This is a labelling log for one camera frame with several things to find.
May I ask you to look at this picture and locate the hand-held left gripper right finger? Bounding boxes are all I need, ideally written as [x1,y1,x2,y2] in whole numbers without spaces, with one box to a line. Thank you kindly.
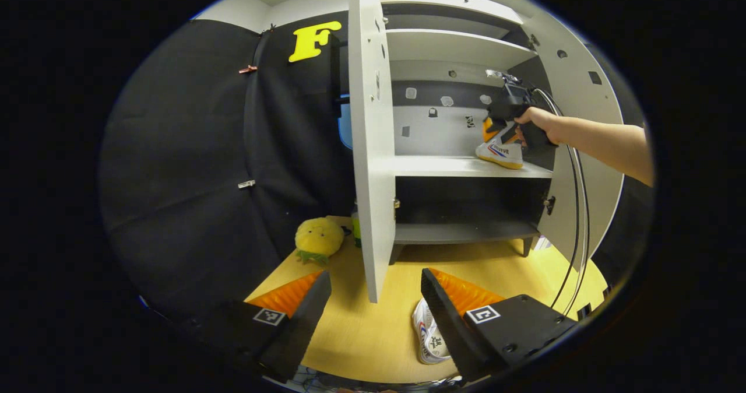
[421,268,579,383]

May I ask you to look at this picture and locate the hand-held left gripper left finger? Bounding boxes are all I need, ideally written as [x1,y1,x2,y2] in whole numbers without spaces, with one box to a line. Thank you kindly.
[192,271,333,382]

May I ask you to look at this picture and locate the white canvas shoe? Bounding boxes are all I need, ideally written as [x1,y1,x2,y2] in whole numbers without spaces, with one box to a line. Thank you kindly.
[411,297,453,365]
[475,119,525,170]

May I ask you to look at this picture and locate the white shoe cabinet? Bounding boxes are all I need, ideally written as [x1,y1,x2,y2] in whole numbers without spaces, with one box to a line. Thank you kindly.
[373,0,554,265]

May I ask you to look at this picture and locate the white cabinet door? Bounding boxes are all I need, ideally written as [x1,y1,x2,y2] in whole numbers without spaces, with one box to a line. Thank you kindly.
[522,11,626,265]
[348,0,397,304]

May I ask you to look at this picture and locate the white cabinet drawer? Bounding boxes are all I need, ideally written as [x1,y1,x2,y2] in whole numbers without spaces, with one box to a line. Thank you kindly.
[376,0,525,25]

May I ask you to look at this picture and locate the yellow plush toy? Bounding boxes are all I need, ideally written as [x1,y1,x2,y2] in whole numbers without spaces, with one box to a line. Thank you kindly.
[294,216,346,266]

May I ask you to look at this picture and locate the black backdrop cloth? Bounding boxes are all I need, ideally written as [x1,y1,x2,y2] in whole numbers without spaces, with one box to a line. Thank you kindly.
[99,11,653,324]

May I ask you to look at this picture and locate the bundle of cables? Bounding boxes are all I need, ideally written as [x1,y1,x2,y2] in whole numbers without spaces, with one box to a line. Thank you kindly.
[288,367,356,392]

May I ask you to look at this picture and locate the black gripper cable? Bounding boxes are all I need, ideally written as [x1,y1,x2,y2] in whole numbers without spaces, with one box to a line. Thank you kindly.
[533,87,591,318]

